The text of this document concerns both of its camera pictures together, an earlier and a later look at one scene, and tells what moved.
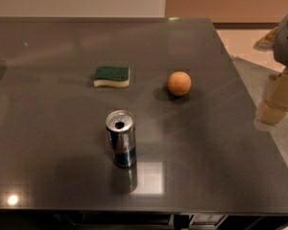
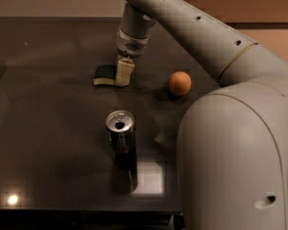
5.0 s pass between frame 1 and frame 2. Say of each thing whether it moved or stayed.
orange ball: stayed
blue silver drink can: stayed
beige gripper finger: moved
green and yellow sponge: stayed
